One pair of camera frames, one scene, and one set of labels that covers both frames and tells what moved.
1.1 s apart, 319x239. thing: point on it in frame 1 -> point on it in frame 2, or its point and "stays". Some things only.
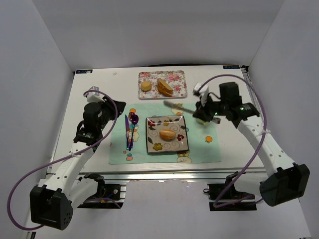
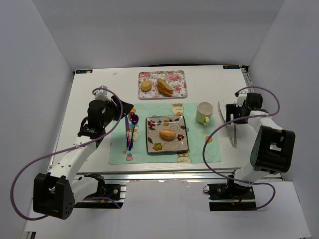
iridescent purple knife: [127, 131] stays
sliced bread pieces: [164, 88] stays
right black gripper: [202, 113] -> [231, 112]
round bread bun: [146, 85] stays
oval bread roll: [167, 134] stays
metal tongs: [216, 119] -> [234, 144]
